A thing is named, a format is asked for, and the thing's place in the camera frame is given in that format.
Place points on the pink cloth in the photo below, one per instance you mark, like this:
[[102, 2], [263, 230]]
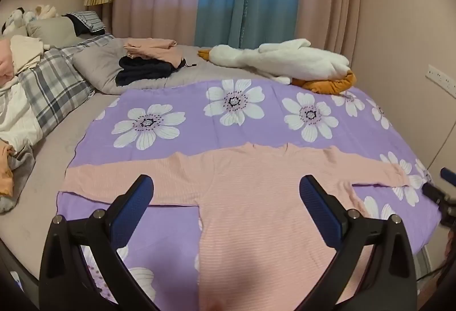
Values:
[[6, 59]]

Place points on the orange patterned cloth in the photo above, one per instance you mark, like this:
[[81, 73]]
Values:
[[5, 172]]

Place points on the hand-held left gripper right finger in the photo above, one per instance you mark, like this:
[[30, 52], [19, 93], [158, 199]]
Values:
[[320, 211]]

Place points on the white wall socket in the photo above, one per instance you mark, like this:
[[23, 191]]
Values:
[[441, 79]]

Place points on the dark striped cloth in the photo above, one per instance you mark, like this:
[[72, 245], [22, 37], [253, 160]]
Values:
[[87, 21]]

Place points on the grey plaid quilt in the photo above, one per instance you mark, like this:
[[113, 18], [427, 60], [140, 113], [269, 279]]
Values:
[[53, 83]]

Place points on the grey pillow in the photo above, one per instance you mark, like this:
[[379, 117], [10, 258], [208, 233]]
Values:
[[94, 65]]

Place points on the white goose plush toy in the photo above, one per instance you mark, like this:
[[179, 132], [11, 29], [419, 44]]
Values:
[[285, 58]]

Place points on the dark navy clothes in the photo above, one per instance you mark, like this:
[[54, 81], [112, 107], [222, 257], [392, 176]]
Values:
[[142, 70]]

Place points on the purple floral sheet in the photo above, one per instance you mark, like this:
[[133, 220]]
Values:
[[270, 129]]

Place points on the black and white plush toy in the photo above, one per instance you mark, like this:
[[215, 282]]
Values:
[[14, 19]]

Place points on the folded pink clothes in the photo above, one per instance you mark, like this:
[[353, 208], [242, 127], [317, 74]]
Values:
[[153, 49]]

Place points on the mustard yellow cloth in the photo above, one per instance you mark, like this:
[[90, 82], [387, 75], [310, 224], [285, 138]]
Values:
[[327, 84]]

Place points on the pink striped long-sleeve shirt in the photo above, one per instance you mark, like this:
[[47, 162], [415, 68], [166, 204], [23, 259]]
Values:
[[249, 207]]

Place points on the cream folded clothes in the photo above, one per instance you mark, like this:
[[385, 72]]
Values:
[[25, 51]]

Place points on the beige plush toy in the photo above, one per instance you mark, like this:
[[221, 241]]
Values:
[[44, 11]]

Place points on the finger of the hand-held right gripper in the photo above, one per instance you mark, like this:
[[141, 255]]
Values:
[[433, 191], [449, 176]]

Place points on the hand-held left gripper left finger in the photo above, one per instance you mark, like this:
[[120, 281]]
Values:
[[130, 211]]

